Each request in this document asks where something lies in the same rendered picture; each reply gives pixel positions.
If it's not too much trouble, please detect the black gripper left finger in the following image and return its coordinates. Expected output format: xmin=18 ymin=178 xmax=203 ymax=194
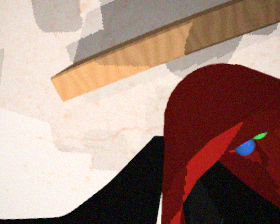
xmin=0 ymin=136 xmax=164 ymax=224

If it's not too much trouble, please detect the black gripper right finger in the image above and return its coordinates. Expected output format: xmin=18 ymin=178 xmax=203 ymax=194
xmin=183 ymin=160 xmax=280 ymax=224

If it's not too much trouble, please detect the green ball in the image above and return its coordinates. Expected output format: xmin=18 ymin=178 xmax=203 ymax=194
xmin=253 ymin=132 xmax=268 ymax=139

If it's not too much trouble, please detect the blue marble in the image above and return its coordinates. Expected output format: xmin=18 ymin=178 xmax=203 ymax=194
xmin=234 ymin=139 xmax=254 ymax=156

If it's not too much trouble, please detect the tan wooden flat bar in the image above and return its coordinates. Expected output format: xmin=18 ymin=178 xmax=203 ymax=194
xmin=50 ymin=0 xmax=280 ymax=101

